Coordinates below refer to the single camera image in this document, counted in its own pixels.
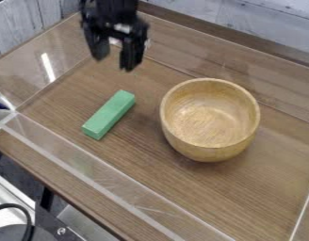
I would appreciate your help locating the green rectangular block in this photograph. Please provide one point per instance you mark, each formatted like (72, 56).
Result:
(110, 112)

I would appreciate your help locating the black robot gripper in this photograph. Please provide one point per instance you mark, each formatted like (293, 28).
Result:
(113, 19)

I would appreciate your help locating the light wooden bowl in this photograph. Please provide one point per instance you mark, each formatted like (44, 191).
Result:
(209, 119)

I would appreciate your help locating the clear acrylic tray wall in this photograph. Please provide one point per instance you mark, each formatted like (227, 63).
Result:
(128, 180)

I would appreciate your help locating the black table leg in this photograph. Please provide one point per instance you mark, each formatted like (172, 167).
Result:
(46, 199)

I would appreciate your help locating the grey metal base plate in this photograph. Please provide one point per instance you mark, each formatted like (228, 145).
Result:
(84, 226)

